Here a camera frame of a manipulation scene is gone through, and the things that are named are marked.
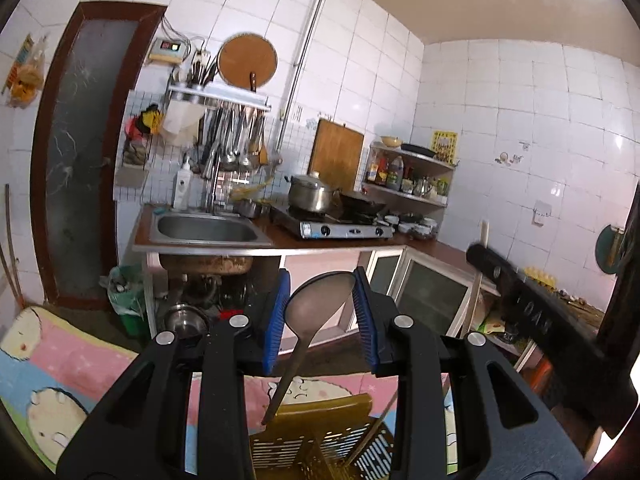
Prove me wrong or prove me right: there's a round wooden cutting board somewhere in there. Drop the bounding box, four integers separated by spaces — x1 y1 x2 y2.
217 32 278 92

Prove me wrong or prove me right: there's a steel gas stove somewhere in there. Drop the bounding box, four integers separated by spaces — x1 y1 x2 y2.
269 206 394 240

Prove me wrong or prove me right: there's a yellow perforated utensil holder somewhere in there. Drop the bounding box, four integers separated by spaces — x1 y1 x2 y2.
250 393 394 479

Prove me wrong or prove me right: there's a kitchen counter with cabinets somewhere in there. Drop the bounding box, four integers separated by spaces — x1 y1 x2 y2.
132 205 472 336

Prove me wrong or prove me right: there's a green trash bin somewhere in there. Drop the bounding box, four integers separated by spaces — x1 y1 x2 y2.
105 264 149 339

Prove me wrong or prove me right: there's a wall electric meter box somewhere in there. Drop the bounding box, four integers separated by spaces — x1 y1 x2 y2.
148 37 191 65

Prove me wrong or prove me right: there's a black wok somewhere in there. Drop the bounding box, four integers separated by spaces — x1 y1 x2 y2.
340 191 386 219

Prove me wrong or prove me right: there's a steel sink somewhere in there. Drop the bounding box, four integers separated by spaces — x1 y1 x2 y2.
150 211 272 248

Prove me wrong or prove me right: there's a yellow wall poster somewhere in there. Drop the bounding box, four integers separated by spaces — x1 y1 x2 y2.
431 130 458 166

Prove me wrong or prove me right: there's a white soap bottle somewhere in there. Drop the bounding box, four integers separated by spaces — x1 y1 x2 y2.
172 154 193 210

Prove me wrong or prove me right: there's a hanging yellow bag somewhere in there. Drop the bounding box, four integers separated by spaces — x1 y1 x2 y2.
2 35 48 108

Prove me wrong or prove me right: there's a steel cooking pot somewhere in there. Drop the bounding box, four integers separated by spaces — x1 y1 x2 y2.
284 171 337 214

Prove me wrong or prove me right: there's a corner wall shelf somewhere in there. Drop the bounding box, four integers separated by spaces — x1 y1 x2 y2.
362 142 456 211

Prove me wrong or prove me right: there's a rectangular wooden cutting board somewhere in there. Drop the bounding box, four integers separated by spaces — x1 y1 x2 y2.
308 119 364 191

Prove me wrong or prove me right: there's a dark glass door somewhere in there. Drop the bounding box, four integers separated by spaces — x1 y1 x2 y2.
29 1 166 310

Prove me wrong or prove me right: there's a colourful cartoon quilt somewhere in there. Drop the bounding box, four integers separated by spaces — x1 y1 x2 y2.
1 307 458 474

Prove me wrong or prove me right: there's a wall utensil rack shelf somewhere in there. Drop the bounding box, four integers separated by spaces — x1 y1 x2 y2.
166 84 271 112

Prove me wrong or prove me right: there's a green round wall hanger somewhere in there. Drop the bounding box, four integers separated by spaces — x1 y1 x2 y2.
594 224 627 275

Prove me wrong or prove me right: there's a yellow egg tray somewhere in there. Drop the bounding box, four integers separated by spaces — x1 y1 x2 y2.
524 266 556 290

